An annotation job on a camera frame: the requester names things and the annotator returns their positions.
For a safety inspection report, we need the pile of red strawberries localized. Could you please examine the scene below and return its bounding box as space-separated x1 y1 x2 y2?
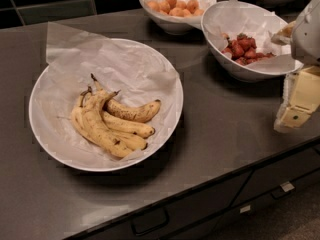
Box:
222 33 275 66

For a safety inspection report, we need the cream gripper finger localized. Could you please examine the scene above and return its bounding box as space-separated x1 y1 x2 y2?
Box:
271 21 296 45
274 66 320 133

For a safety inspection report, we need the white bowl with strawberries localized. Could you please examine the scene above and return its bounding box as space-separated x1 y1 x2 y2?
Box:
200 0 304 84

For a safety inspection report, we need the white bowl with orange fruit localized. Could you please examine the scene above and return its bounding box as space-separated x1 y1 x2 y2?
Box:
134 0 218 36

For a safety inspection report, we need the white paper liner in large bowl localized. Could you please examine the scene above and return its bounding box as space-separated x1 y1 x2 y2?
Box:
34 21 183 163

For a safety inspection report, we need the dark drawer handle left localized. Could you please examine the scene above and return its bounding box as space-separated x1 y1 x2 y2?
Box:
131 208 170 236

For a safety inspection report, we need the dark drawer handle right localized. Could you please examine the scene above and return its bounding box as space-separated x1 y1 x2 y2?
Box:
270 181 296 200

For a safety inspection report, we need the pile of small orange fruit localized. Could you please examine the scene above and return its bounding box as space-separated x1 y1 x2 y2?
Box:
147 0 204 17

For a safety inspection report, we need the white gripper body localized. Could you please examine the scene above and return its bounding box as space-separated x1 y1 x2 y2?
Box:
291 0 320 66

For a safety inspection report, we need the yellow spotted banana bunch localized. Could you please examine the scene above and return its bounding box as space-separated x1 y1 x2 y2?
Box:
70 75 161 158

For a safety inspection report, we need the dark drawer handle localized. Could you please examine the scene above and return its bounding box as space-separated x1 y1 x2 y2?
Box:
270 181 296 200
131 208 170 236

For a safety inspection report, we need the large white bowl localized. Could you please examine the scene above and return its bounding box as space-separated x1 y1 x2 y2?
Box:
28 37 185 173

